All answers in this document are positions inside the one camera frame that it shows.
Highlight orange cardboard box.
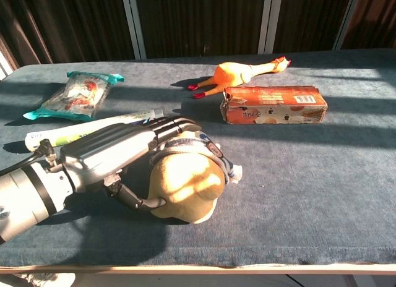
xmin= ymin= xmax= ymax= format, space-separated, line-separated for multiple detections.
xmin=220 ymin=85 xmax=328 ymax=125

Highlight white yellow long tube package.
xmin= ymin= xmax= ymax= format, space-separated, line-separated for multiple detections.
xmin=24 ymin=108 xmax=165 ymax=153

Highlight grey-blue table cloth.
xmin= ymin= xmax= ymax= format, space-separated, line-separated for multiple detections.
xmin=0 ymin=48 xmax=396 ymax=268

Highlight black cable with plug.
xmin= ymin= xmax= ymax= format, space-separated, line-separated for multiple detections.
xmin=0 ymin=138 xmax=58 ymax=177

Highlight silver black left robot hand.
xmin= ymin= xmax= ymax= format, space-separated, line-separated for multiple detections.
xmin=59 ymin=115 xmax=202 ymax=212

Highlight clear snack bag teal ends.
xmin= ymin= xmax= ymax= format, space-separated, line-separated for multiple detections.
xmin=22 ymin=71 xmax=126 ymax=122

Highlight beige patterned object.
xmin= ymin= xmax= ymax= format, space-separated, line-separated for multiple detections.
xmin=17 ymin=272 xmax=77 ymax=287

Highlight yellow plush toy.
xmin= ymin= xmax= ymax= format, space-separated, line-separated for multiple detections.
xmin=149 ymin=129 xmax=244 ymax=225

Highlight dark brown curtain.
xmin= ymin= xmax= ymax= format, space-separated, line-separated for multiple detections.
xmin=0 ymin=0 xmax=136 ymax=72
xmin=135 ymin=0 xmax=267 ymax=60
xmin=273 ymin=0 xmax=355 ymax=54
xmin=341 ymin=0 xmax=396 ymax=51

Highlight yellow rubber chicken toy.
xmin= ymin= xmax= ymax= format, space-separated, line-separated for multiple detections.
xmin=187 ymin=56 xmax=292 ymax=100

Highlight white window frame post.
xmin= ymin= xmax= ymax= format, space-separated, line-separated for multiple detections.
xmin=257 ymin=0 xmax=284 ymax=55
xmin=120 ymin=0 xmax=148 ymax=61
xmin=332 ymin=0 xmax=363 ymax=51

